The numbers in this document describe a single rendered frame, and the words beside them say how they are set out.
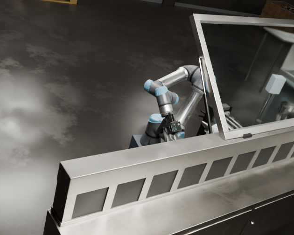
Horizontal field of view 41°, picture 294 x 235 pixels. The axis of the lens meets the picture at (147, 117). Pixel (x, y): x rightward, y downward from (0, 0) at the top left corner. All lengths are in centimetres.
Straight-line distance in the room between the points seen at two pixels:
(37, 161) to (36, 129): 49
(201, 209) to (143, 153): 36
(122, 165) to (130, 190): 15
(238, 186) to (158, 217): 46
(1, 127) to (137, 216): 291
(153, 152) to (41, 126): 295
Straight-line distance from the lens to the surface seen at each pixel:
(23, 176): 365
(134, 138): 278
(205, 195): 166
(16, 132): 414
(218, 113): 163
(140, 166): 134
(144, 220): 145
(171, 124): 215
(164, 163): 141
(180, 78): 254
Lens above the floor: 246
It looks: 31 degrees down
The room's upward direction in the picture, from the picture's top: 17 degrees clockwise
